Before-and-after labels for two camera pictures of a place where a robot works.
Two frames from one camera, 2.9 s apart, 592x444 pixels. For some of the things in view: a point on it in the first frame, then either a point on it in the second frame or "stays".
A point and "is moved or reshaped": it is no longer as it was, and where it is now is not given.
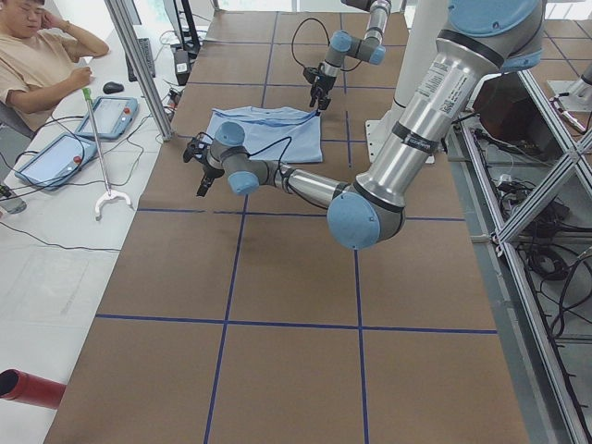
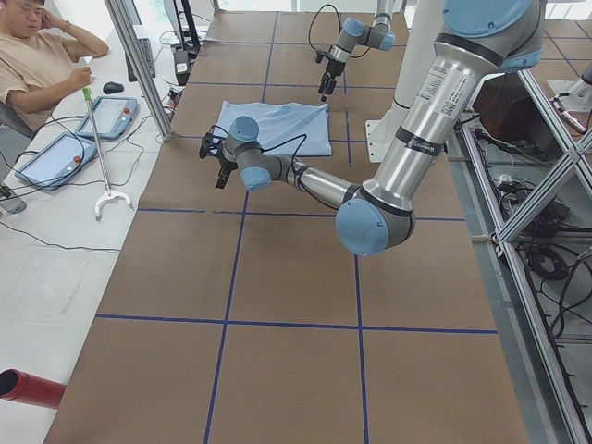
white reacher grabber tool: x=88 y=95 stays
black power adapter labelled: x=182 y=66 stays
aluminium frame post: x=123 y=19 stays
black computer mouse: x=112 y=87 stays
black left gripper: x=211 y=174 → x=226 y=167
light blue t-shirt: x=273 y=133 is moved or reshaped
